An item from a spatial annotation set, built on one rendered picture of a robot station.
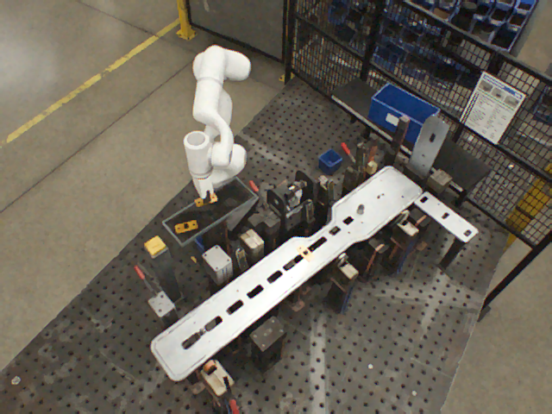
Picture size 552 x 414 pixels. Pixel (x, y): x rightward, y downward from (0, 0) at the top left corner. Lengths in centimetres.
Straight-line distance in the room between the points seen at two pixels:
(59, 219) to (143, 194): 60
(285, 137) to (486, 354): 178
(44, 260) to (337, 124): 211
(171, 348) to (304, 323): 64
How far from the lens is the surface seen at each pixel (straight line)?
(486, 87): 222
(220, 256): 174
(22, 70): 487
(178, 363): 171
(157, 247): 174
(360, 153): 202
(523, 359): 315
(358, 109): 246
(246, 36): 438
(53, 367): 217
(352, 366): 203
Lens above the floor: 261
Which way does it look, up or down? 54 degrees down
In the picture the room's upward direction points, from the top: 3 degrees clockwise
